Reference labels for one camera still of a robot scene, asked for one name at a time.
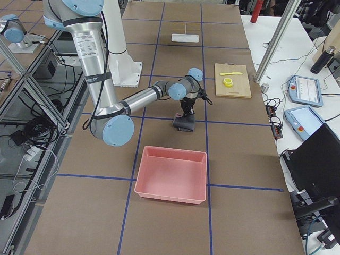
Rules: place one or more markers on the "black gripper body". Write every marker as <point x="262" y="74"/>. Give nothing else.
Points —
<point x="188" y="104"/>

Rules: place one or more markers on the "dark grey cloth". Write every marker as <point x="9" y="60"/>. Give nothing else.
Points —
<point x="184" y="123"/>

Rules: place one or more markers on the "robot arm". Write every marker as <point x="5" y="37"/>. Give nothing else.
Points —
<point x="98" y="35"/>

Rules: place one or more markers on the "aluminium frame post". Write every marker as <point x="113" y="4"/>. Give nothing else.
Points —
<point x="276" y="38"/>

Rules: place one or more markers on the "yellow plastic knife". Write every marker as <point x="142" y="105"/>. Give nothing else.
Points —
<point x="230" y="73"/>

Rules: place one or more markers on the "far teach pendant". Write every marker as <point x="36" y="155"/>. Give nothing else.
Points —
<point x="304" y="90"/>

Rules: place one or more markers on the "black smartphone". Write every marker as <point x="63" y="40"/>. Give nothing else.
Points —
<point x="7" y="206"/>

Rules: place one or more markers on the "small metal cylinder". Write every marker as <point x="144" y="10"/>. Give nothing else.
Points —
<point x="264" y="88"/>

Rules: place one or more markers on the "black laptop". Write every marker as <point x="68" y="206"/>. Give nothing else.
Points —
<point x="314" y="165"/>

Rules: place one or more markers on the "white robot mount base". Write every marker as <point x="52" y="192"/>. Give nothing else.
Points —
<point x="125" y="71"/>

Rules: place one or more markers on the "bamboo cutting board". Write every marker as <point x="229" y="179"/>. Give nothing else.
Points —
<point x="241" y="86"/>

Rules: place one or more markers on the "teach pendant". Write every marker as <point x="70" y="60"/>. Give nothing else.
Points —
<point x="304" y="120"/>
<point x="304" y="90"/>

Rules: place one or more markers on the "yellow lemon slices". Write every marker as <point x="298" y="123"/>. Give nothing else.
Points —
<point x="228" y="82"/>

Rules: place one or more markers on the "pink plastic bin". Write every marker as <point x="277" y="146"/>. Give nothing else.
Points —
<point x="170" y="174"/>

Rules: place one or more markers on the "white rectangular tray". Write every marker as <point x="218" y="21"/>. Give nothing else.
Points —
<point x="184" y="38"/>

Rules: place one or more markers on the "near teach pendant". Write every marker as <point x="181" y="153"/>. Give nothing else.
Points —
<point x="304" y="120"/>

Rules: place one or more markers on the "black water bottle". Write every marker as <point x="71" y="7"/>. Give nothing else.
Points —
<point x="324" y="58"/>

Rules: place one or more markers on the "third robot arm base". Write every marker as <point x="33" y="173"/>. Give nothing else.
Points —
<point x="13" y="31"/>

